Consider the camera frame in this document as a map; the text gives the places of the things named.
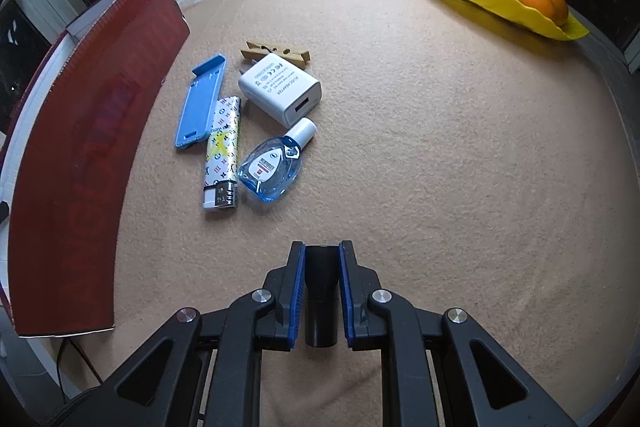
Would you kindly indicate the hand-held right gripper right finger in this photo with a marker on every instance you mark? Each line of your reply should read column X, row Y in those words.
column 347, row 292

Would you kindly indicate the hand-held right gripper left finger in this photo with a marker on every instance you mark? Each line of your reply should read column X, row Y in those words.
column 298, row 292

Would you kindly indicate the black cylinder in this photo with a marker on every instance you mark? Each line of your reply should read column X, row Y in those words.
column 320, row 307

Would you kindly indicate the clear blue eye-drop bottle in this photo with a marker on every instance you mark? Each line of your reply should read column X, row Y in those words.
column 267, row 167

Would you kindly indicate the patterned lighter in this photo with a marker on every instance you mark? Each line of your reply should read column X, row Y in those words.
column 222, row 147

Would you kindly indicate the blue phone stand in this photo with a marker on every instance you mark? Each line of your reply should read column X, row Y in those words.
column 197, row 117

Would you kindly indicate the white charger adapter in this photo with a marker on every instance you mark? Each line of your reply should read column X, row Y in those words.
column 277, row 89

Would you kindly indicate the wooden clothespin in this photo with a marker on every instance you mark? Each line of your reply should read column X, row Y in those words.
column 295, row 56

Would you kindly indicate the beige felt mat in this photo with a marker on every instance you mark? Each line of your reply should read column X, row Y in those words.
column 450, row 157

